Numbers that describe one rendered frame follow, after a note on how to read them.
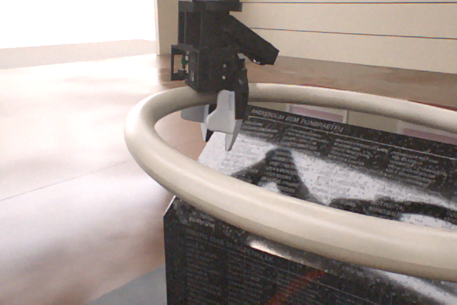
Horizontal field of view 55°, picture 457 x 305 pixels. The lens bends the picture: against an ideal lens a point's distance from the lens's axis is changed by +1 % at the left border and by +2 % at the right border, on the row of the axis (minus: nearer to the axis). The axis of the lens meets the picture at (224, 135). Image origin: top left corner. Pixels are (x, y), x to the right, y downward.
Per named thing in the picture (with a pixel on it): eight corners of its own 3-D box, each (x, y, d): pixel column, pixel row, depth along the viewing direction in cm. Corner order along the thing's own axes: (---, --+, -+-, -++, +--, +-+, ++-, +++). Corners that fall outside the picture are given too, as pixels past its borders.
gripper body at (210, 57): (168, 85, 63) (170, -2, 59) (216, 81, 68) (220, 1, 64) (198, 95, 57) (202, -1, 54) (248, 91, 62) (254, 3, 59)
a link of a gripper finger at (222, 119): (201, 156, 62) (196, 91, 60) (233, 149, 65) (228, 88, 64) (213, 158, 59) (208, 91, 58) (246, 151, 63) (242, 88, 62)
